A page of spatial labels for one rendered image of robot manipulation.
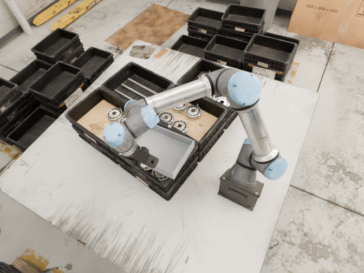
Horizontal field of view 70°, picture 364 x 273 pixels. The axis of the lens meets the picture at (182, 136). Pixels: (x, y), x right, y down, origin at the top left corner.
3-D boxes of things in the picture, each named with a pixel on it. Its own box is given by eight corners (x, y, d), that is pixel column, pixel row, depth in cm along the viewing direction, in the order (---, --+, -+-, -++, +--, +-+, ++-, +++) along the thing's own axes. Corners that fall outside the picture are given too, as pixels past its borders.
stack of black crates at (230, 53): (247, 70, 283) (252, 43, 255) (237, 88, 269) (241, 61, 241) (214, 60, 295) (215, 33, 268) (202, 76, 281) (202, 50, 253)
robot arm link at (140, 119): (144, 98, 96) (119, 115, 95) (151, 106, 86) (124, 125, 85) (155, 115, 99) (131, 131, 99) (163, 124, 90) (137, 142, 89)
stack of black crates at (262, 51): (284, 80, 270) (297, 43, 233) (275, 99, 256) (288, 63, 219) (247, 70, 283) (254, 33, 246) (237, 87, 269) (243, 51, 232)
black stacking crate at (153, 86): (176, 95, 177) (174, 83, 167) (147, 123, 164) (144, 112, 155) (134, 73, 192) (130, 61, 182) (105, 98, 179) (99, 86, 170)
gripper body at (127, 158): (131, 144, 112) (121, 134, 101) (149, 151, 110) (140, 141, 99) (123, 160, 110) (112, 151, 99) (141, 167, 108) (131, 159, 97)
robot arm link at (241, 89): (272, 158, 130) (235, 62, 103) (293, 173, 117) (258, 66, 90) (253, 171, 129) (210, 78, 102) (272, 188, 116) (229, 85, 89)
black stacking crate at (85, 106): (147, 124, 164) (144, 112, 155) (114, 157, 151) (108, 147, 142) (104, 98, 179) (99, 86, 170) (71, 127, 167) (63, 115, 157)
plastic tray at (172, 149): (194, 146, 125) (194, 140, 121) (174, 179, 115) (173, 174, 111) (148, 127, 134) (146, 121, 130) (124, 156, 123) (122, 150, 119)
